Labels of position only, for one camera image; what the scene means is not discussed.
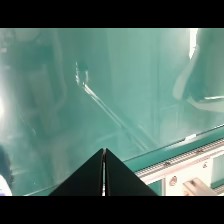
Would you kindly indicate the silver frame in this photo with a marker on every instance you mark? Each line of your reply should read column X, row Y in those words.
column 186, row 170

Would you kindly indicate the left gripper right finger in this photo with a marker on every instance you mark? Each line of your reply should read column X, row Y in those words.
column 123, row 181

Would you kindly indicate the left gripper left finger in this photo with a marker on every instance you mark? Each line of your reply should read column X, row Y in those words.
column 86, row 180

